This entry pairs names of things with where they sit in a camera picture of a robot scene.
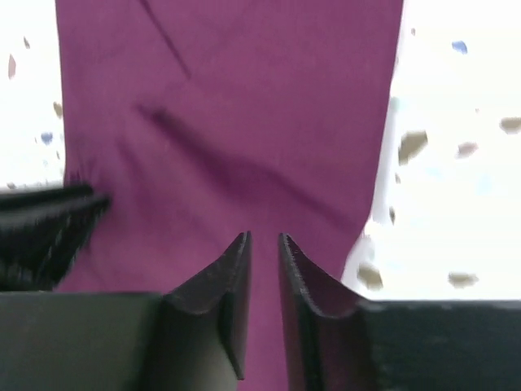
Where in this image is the purple cloth mat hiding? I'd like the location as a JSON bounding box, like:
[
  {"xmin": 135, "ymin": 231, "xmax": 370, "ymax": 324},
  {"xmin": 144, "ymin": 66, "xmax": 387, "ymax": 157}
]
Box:
[{"xmin": 56, "ymin": 0, "xmax": 402, "ymax": 390}]

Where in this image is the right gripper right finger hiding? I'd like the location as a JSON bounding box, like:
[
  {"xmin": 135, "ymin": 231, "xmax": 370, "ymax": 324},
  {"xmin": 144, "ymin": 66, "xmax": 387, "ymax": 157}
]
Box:
[{"xmin": 278, "ymin": 234, "xmax": 520, "ymax": 391}]

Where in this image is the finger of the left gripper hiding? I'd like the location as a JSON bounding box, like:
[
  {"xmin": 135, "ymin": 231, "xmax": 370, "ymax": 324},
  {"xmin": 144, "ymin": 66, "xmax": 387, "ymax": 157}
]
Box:
[{"xmin": 1, "ymin": 185, "xmax": 111, "ymax": 292}]

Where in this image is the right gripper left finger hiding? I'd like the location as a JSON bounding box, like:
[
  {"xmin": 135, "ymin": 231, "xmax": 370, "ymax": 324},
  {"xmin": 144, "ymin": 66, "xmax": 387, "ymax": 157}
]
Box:
[{"xmin": 1, "ymin": 232, "xmax": 252, "ymax": 390}]

